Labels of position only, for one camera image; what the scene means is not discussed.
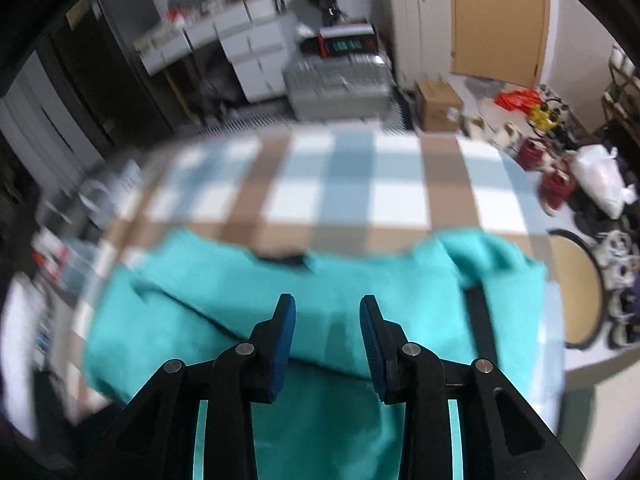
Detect white desk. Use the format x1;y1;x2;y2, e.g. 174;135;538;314
135;0;286;76

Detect dark grey fridge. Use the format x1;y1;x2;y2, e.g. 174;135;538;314
90;0;201;133

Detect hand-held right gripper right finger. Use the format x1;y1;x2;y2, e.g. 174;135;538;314
360;295;586;480

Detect orange plastic bag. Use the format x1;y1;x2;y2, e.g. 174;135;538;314
495;87;544;111

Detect silver ribbed suitcase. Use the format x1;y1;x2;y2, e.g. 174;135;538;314
284;52;396;121

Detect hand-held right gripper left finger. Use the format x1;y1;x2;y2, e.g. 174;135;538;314
100;293;297;480

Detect white drawer cabinet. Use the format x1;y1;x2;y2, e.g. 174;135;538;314
220;12;301;103

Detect teal snap-button jacket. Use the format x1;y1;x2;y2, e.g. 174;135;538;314
82;227;548;480

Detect red shoes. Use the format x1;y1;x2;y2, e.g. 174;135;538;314
517;137;576;216

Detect wooden shoe rack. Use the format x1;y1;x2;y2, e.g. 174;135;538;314
602;45;640;126

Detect pile of grey white sneakers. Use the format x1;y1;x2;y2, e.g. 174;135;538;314
595;230;640;347

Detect tan wooden door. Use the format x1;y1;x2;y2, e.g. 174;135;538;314
445;0;551;88

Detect dark bag under desk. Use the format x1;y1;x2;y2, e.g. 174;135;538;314
192;52;246;116

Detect dark wardrobe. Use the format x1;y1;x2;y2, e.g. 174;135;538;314
30;25;126;171

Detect small cardboard box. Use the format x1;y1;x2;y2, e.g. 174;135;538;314
415;80;464;133

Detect white curtain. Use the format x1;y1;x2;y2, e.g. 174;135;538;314
0;52;108;196

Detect beige upright suitcase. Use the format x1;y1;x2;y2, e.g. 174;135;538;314
382;0;456;93

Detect checked blanket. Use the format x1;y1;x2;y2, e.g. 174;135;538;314
65;127;566;421

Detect black shoebox with green label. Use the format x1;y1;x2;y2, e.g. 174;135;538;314
317;25;378;59

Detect white plastic bag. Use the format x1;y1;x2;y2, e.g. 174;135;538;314
570;145;636;219

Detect yellow shoes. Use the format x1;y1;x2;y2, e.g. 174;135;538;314
530;102;561;131

